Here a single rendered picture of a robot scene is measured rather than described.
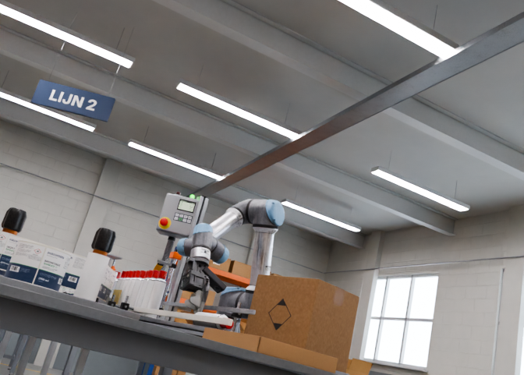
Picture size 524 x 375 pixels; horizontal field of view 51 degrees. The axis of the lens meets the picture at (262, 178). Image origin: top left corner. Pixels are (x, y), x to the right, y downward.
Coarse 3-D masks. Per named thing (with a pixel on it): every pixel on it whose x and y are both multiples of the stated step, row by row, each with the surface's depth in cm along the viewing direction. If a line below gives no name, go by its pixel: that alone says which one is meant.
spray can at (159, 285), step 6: (162, 276) 233; (156, 282) 232; (162, 282) 232; (156, 288) 231; (162, 288) 231; (150, 294) 231; (156, 294) 230; (162, 294) 232; (150, 300) 229; (156, 300) 229; (150, 306) 228; (156, 306) 229
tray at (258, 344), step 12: (204, 336) 158; (216, 336) 153; (228, 336) 148; (240, 336) 143; (252, 336) 139; (252, 348) 137; (264, 348) 136; (276, 348) 138; (288, 348) 139; (300, 348) 142; (288, 360) 139; (300, 360) 141; (312, 360) 143; (324, 360) 145; (336, 360) 147
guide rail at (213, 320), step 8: (144, 312) 224; (152, 312) 217; (160, 312) 211; (168, 312) 205; (176, 312) 200; (200, 320) 182; (208, 320) 178; (216, 320) 174; (224, 320) 170; (232, 320) 168
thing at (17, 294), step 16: (0, 288) 103; (16, 288) 104; (32, 304) 131; (48, 304) 107; (64, 304) 109; (96, 320) 134; (112, 320) 113; (128, 320) 115; (160, 336) 121; (176, 336) 120; (192, 336) 122; (224, 352) 126; (240, 352) 128; (256, 352) 131; (288, 368) 135; (304, 368) 138
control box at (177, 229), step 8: (168, 200) 263; (176, 200) 263; (192, 200) 263; (168, 208) 262; (176, 208) 262; (160, 216) 261; (168, 216) 260; (160, 224) 259; (168, 224) 259; (176, 224) 259; (184, 224) 259; (192, 224) 259; (160, 232) 263; (168, 232) 259; (176, 232) 258; (184, 232) 258
